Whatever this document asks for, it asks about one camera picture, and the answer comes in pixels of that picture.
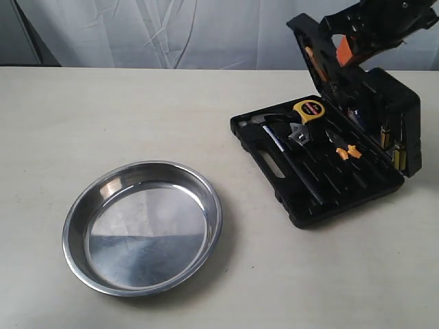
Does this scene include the black plastic tool case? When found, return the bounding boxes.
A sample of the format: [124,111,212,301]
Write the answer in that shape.
[230,5,422,228]

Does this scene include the white backdrop curtain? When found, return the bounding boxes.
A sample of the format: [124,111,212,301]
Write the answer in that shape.
[0,0,439,72]

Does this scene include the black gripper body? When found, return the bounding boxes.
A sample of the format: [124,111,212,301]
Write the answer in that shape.
[319,0,438,65]

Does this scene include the yellow black tape measure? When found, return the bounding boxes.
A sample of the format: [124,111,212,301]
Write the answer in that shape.
[293,99,326,125]

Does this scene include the black claw hammer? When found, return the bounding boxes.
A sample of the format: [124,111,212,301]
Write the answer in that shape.
[238,113,328,206]

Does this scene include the round stainless steel tray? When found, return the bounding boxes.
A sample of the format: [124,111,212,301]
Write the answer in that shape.
[62,160,223,297]

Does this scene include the yellow screwdriver bit set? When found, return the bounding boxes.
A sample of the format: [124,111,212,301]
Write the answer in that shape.
[379,125,407,171]

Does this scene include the yellow handled pliers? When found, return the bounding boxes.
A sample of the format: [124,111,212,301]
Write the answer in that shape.
[326,129,362,161]

